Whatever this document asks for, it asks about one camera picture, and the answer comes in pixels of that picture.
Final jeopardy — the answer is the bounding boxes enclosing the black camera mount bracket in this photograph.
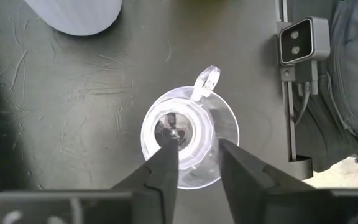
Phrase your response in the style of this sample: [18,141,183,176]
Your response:
[275,0,314,180]

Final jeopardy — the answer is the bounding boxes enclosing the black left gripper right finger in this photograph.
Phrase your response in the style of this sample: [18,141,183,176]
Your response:
[218,138,316,224]

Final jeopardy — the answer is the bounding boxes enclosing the clear glass cup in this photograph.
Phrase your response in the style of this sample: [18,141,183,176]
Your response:
[140,65,241,190]

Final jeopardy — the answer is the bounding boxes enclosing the grey camera cable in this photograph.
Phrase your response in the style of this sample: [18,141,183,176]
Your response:
[293,81,311,126]

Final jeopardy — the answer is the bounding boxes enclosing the person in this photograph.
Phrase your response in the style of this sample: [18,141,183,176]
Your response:
[292,0,358,189]

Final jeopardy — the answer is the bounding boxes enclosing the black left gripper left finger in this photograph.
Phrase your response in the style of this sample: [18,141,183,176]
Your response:
[112,138,180,224]

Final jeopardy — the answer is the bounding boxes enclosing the grey table-level camera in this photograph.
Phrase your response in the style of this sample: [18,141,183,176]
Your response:
[278,16,331,65]

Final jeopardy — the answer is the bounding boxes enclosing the grey ceramic mug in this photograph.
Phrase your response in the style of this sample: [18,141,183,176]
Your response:
[23,0,123,37]

